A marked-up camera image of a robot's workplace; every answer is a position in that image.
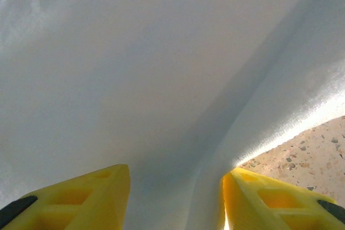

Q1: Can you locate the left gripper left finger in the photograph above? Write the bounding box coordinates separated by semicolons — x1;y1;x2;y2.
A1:
0;164;132;230

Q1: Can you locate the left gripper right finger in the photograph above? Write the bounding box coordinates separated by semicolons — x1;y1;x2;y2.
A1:
222;167;345;230

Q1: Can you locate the white t-shirt with flower print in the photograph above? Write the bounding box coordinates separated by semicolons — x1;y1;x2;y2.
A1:
0;0;345;230

